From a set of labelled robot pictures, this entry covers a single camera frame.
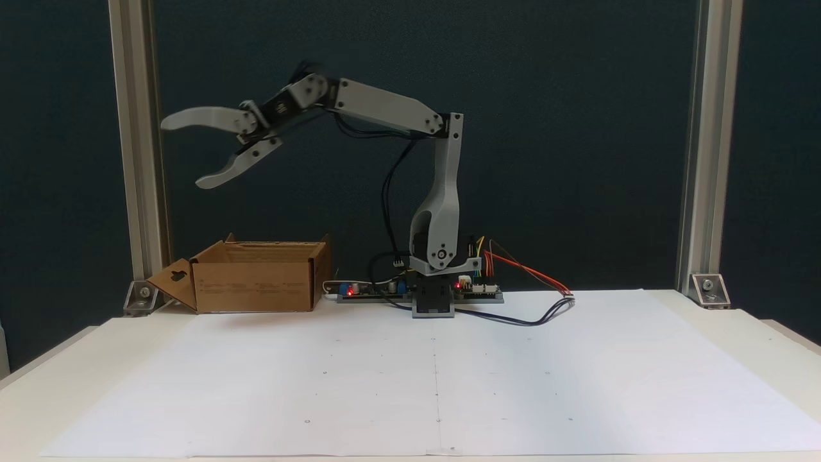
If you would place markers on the aluminium profile post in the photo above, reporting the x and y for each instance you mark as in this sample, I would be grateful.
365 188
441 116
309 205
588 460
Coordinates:
709 128
138 64

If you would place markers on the grey pivoting gripper jaw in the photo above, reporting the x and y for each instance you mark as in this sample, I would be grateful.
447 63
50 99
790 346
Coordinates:
240 160

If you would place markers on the blue circuit board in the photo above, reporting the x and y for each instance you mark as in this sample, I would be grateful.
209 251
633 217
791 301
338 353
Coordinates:
369 290

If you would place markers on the dark circuit board white connectors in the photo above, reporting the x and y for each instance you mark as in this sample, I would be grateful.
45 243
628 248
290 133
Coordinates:
480 289

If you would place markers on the brown cardboard box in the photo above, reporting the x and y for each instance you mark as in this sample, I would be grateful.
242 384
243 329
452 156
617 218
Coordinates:
256 287

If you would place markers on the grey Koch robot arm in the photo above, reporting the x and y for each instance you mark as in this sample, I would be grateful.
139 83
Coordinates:
442 192

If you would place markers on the metal corner bracket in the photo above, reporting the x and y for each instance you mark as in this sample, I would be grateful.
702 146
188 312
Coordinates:
142 296
710 289

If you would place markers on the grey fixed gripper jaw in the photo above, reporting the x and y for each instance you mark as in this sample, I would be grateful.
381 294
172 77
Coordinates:
205 118

